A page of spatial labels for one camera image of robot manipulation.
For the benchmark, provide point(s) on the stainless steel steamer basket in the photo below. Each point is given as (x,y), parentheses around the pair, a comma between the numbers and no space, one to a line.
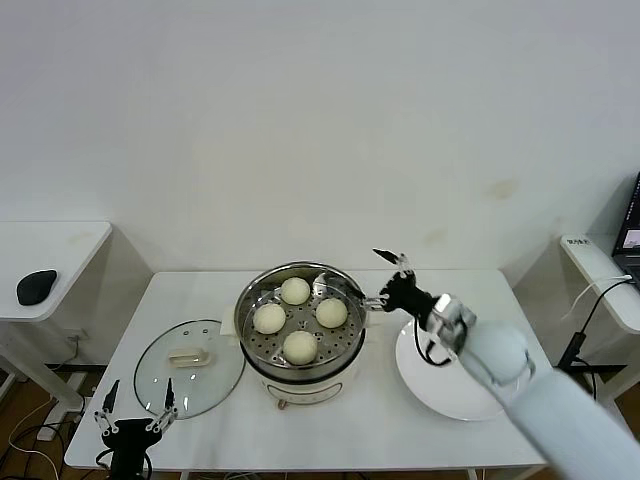
(300,324)

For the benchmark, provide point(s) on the white floor power adapter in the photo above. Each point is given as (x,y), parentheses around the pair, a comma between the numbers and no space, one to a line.
(46,433)

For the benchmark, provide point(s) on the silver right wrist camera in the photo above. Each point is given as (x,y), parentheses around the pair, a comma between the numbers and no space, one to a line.
(450,316)

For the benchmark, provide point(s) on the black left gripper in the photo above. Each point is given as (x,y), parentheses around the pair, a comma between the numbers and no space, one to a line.
(131,442)

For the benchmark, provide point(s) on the white round plate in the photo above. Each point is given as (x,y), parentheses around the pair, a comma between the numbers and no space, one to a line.
(425,395)

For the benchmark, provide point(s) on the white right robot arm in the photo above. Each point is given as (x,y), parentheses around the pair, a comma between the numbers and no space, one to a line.
(550,415)

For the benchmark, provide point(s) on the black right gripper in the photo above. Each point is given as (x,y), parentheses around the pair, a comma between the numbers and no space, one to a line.
(405,297)

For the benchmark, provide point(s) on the white electric cooking pot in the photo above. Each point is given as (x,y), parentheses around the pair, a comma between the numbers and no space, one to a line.
(305,387)

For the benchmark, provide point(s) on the white steamed baozi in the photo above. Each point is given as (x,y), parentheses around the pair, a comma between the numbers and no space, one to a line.
(300,347)
(294,291)
(269,318)
(331,313)

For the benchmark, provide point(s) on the white wall socket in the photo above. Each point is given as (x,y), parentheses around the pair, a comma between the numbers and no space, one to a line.
(76,334)

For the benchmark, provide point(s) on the white side desk with laptop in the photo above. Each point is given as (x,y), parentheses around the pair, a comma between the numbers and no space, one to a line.
(595,255)

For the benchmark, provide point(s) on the black computer mouse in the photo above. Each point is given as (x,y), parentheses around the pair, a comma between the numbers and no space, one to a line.
(36,287)

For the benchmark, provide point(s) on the white side desk with mouse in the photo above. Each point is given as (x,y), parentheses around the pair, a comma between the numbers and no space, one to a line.
(50,250)

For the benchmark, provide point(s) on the small text label sticker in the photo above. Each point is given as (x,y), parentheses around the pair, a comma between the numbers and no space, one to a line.
(579,241)

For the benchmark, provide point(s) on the black laptop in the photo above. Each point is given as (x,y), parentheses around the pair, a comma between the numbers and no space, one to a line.
(631,235)

